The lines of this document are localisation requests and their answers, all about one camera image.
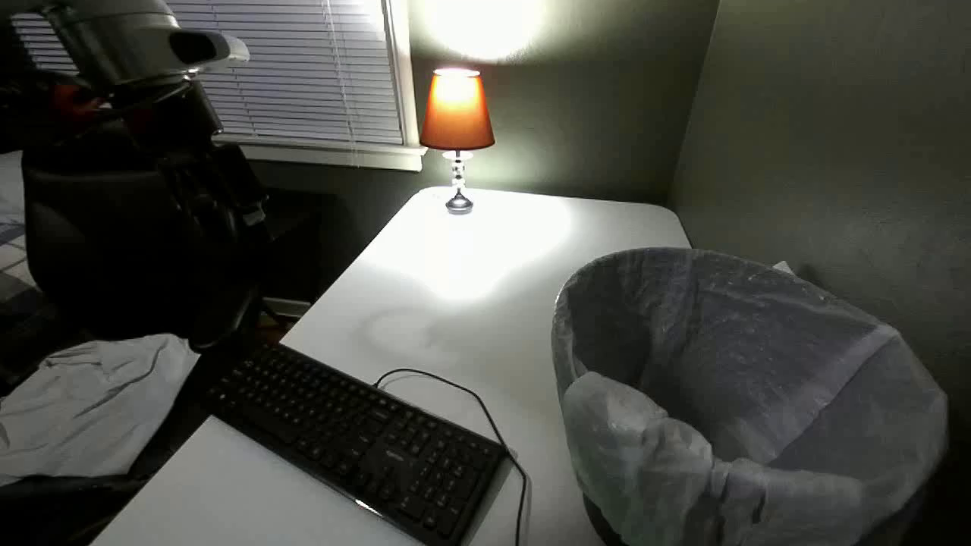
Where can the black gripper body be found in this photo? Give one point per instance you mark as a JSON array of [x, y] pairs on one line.
[[216, 224]]

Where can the black computer keyboard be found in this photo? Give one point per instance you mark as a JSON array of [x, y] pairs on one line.
[[354, 434]]

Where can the black office chair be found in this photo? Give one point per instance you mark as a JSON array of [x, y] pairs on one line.
[[92, 252]]

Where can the white window sill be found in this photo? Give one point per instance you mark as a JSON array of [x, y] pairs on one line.
[[334, 154]]

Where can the white window blinds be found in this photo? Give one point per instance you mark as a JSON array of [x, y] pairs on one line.
[[304, 70]]

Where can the white cloth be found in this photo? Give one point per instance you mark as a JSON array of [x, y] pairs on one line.
[[80, 404]]

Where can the orange shade table lamp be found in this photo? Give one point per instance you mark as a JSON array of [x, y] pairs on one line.
[[457, 112]]

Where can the mesh bin with liner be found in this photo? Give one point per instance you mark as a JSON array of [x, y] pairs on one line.
[[746, 396]]

